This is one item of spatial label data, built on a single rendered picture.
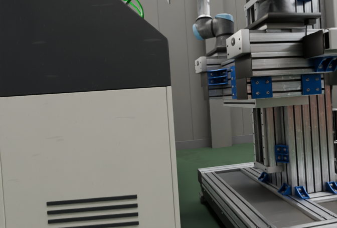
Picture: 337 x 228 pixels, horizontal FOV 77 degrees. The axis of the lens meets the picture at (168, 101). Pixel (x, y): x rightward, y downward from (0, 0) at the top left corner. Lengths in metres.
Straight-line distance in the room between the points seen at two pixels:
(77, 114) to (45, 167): 0.20
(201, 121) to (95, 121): 2.56
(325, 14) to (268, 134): 0.67
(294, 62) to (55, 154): 0.94
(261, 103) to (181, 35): 2.37
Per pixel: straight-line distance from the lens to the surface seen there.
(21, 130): 0.86
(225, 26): 1.46
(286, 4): 1.03
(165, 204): 0.80
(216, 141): 3.19
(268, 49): 0.93
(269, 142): 1.23
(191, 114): 3.15
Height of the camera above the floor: 0.75
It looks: 1 degrees down
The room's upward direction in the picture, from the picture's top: 4 degrees counter-clockwise
